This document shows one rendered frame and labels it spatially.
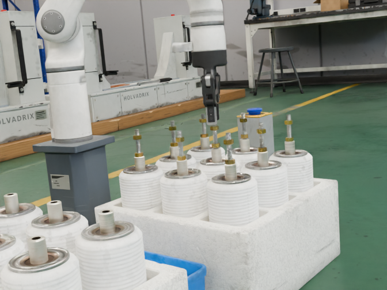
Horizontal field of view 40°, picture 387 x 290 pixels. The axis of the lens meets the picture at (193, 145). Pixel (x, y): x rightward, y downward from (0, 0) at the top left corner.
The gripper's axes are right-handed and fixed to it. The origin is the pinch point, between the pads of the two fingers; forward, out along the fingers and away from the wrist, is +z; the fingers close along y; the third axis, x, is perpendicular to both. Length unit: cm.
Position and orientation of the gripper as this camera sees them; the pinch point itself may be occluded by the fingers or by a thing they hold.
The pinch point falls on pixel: (212, 116)
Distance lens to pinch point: 115.7
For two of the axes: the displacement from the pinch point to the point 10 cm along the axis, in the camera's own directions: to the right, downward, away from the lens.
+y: 1.2, -1.8, 9.8
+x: -9.9, 0.5, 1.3
